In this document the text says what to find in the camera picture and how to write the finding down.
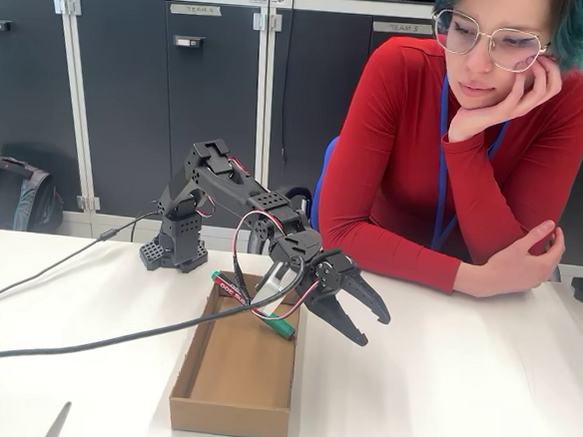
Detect green capped black marker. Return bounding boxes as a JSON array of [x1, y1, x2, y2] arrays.
[[206, 268, 299, 340]]

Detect left forearm in red sleeve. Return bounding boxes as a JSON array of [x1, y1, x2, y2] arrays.
[[431, 131, 566, 272]]

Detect right forearm in red sleeve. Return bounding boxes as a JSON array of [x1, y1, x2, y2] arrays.
[[314, 200, 468, 295]]

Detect person in red top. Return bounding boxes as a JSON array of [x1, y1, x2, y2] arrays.
[[312, 0, 583, 280]]

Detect person's right hand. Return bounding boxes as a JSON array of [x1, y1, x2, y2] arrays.
[[453, 214, 568, 304]]

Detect person's left hand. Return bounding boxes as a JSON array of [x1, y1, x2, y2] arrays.
[[446, 46, 567, 151]]

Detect blue office chair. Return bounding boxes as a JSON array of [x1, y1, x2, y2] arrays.
[[246, 129, 572, 284]]

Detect open brown cardboard box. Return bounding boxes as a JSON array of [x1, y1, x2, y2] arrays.
[[166, 268, 304, 437]]

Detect TEAM 3 tape label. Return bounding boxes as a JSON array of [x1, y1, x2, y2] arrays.
[[372, 20, 436, 38]]

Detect TEAM 4 tape label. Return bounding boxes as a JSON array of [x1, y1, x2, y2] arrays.
[[169, 2, 223, 18]]

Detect thin rimmed glasses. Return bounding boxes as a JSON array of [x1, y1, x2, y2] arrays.
[[428, 6, 556, 77]]

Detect dark grey backpack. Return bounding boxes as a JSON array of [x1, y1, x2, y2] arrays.
[[0, 153, 70, 259]]

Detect grey metal strip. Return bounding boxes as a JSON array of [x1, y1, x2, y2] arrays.
[[42, 399, 74, 437]]

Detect white gripper camera box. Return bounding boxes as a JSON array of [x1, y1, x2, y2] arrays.
[[252, 258, 293, 315]]

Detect red white servo wire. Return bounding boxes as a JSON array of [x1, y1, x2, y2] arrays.
[[227, 208, 322, 326]]

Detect blue lanyard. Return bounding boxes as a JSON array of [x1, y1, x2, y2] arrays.
[[428, 71, 512, 255]]

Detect hanging thin black cable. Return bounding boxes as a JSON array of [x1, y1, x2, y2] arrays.
[[277, 0, 300, 166]]

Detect thick black camera cable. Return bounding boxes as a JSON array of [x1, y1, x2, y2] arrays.
[[0, 232, 308, 386]]

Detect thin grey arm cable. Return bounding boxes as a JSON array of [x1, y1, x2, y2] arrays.
[[0, 202, 159, 324]]

